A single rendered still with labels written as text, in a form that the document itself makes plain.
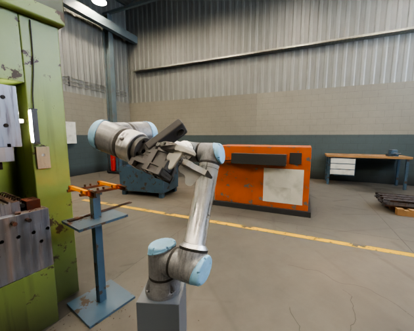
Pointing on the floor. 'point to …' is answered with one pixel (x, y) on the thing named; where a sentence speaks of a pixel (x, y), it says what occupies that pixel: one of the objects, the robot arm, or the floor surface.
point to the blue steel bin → (145, 181)
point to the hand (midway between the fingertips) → (207, 165)
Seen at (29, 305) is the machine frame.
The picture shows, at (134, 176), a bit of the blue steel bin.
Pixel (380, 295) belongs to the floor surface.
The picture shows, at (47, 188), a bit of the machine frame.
